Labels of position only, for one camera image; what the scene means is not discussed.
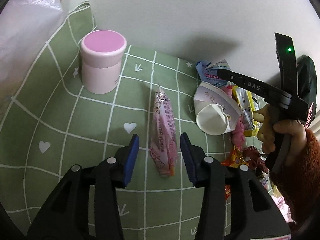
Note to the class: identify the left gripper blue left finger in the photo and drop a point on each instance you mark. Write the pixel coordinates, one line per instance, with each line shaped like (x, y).
(126, 159)

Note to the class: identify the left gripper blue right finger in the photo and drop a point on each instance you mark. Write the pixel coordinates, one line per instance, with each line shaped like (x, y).
(193, 156)

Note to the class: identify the pink snack wrapper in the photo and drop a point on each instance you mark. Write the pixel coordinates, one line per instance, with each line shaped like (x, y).
(163, 143)

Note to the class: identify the white crushed paper cup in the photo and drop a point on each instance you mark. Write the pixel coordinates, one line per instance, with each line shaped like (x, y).
(216, 113)

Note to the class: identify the blue white wrapper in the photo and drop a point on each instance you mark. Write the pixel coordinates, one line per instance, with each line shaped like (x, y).
(207, 72)

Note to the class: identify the red gold candy wrapper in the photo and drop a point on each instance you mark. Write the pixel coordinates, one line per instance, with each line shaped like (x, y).
(235, 159)

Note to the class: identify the right hand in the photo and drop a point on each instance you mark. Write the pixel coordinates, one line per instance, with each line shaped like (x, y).
(291, 127)

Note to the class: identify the black hello kitty bag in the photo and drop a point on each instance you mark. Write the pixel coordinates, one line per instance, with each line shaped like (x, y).
(307, 86)

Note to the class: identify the pink caterpillar toy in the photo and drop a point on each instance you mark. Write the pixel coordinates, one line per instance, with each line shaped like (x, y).
(237, 137)

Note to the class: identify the small red candy wrapper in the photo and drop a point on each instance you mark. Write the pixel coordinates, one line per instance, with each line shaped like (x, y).
(252, 156)

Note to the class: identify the green grid cloth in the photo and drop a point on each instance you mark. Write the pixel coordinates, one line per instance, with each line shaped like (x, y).
(53, 122)

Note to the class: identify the pink floral blanket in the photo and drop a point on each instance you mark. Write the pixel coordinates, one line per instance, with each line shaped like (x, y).
(282, 206)

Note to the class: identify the pink cylindrical box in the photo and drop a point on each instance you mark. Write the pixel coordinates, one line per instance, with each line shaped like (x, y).
(101, 54)

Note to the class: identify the white plastic bag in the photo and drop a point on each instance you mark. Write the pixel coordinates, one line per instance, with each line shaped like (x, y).
(25, 26)

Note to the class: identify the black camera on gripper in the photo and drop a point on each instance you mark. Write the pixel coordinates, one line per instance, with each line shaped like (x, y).
(287, 64)

